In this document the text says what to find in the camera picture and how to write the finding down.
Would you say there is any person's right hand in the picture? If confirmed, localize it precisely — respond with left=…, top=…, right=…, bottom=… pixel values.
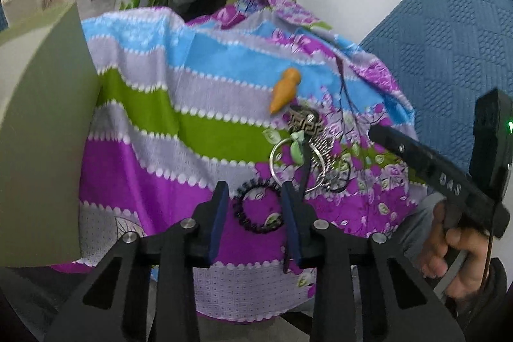
left=417, top=202, right=492, bottom=298

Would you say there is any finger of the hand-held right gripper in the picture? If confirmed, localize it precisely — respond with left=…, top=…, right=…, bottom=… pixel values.
left=369, top=124, right=437, bottom=184

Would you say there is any blue textured mattress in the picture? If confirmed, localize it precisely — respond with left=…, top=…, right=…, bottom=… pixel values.
left=358, top=0, right=513, bottom=183

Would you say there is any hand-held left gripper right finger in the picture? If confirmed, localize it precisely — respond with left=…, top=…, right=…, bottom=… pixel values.
left=281, top=181, right=466, bottom=342

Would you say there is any green leaf charm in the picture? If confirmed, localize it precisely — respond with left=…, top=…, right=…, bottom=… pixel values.
left=289, top=131, right=307, bottom=165

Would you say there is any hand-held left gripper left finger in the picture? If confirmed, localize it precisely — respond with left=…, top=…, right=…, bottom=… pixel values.
left=44, top=181, right=230, bottom=342

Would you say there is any black beaded bracelet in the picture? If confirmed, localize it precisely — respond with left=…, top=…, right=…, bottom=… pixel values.
left=233, top=186, right=286, bottom=234

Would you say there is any silver bangle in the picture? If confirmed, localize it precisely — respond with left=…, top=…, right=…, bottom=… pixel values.
left=269, top=138, right=332, bottom=191

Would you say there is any silver ball chain necklace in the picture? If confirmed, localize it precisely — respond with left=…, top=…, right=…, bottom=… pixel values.
left=309, top=130, right=342, bottom=171

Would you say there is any colourful floral striped cloth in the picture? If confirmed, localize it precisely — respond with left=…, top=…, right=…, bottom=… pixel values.
left=52, top=0, right=429, bottom=323

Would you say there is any person's grey trouser leg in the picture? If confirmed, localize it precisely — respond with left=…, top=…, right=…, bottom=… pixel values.
left=395, top=193, right=446, bottom=271

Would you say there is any person's right forearm dark sleeve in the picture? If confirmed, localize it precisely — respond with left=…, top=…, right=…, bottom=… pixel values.
left=453, top=257, right=510, bottom=331

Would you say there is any orange carrot-shaped pendant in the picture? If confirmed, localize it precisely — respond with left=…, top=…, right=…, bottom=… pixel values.
left=269, top=68, right=301, bottom=114

